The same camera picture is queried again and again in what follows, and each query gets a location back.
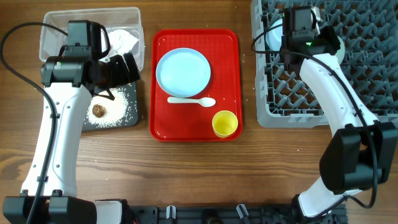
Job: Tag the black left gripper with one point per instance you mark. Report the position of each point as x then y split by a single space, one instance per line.
122 76

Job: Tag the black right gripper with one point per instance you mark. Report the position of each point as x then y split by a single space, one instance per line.
333 42

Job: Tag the brown food lump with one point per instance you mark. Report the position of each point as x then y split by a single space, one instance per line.
98 110

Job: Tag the white rice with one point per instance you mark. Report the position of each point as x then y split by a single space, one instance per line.
115 110

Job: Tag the light blue bowl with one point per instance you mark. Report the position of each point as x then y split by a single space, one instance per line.
274 36

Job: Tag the green bowl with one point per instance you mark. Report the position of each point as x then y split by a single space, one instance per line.
340 53

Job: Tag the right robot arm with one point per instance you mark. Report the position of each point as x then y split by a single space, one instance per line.
334 63

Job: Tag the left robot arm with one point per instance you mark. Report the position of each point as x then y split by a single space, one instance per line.
69 82

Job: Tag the black waste tray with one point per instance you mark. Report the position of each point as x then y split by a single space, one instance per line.
132 114

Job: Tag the grey dishwasher rack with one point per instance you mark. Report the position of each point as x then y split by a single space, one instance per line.
368 30

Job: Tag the clear plastic bin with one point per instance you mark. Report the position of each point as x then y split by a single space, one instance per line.
112 18

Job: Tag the light blue plate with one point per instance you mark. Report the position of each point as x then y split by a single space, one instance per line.
183 72

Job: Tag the red plastic tray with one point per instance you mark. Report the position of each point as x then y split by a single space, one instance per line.
192 122

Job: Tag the white plastic spoon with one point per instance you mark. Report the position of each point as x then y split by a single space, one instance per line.
204 102

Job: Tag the yellow plastic cup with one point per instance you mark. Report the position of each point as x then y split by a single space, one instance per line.
224 123

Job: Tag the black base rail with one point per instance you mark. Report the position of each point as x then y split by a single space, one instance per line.
268 214

